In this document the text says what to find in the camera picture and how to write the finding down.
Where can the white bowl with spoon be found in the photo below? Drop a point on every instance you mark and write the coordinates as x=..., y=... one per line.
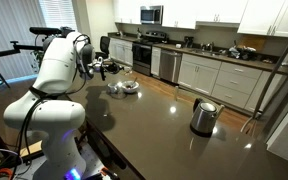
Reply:
x=130, y=86

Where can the black and steel stove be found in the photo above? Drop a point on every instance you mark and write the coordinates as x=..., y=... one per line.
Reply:
x=142, y=50

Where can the stainless steel microwave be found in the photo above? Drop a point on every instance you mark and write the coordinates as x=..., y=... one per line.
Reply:
x=151, y=14

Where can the black camera on tripod arm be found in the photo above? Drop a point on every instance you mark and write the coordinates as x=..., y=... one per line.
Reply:
x=50, y=34

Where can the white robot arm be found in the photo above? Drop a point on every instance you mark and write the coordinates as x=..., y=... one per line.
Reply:
x=41, y=108

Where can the black coffee maker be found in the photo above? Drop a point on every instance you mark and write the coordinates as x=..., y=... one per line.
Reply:
x=188, y=41

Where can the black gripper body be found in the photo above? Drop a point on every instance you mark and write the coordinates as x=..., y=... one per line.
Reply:
x=106, y=65

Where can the stainless steel electric kettle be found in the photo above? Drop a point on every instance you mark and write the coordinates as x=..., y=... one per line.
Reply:
x=204, y=117

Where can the kitchen sink faucet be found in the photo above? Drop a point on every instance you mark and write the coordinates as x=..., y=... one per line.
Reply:
x=207, y=47

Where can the black office chair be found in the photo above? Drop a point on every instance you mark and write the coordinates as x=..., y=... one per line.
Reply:
x=104, y=48

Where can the stainless steel dishwasher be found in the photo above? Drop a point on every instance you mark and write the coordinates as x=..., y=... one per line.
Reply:
x=170, y=62

